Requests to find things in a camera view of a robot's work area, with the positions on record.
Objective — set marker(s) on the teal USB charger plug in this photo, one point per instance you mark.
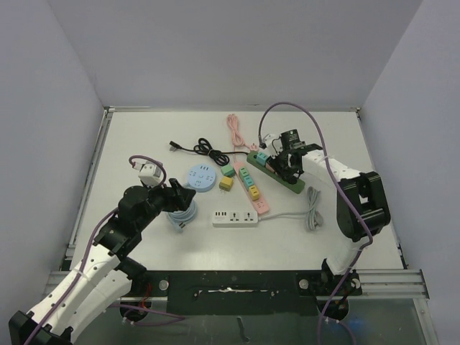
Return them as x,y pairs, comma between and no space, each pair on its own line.
248,181

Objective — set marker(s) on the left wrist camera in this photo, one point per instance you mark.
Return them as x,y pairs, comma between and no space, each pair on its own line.
150,175

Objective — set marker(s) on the pink power strip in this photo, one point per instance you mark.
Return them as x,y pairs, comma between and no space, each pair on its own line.
261,206

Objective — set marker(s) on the yellow USB charger plug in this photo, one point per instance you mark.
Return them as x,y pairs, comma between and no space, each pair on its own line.
226,183

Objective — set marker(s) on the green power strip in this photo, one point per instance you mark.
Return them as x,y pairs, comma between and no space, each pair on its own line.
297,187

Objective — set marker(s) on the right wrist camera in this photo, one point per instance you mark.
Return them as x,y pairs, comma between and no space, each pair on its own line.
271,142

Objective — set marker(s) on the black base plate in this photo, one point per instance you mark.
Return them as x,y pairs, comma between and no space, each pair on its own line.
245,293

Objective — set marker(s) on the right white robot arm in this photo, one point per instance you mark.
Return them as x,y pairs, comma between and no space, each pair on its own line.
359,199

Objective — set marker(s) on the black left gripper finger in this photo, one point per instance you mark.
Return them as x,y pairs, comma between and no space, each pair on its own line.
183,202
181,190

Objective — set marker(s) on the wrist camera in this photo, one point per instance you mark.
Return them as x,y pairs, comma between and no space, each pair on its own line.
150,175
271,142

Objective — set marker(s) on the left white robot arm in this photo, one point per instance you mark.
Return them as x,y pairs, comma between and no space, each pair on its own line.
105,272

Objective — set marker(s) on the round blue power strip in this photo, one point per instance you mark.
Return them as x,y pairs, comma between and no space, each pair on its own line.
201,178

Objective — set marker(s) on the white power strip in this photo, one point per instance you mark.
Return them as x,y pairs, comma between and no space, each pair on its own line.
235,219

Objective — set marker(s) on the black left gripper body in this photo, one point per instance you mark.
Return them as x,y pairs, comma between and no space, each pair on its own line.
160,197

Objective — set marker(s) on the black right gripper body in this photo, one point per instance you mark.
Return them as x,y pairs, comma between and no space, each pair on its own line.
284,162

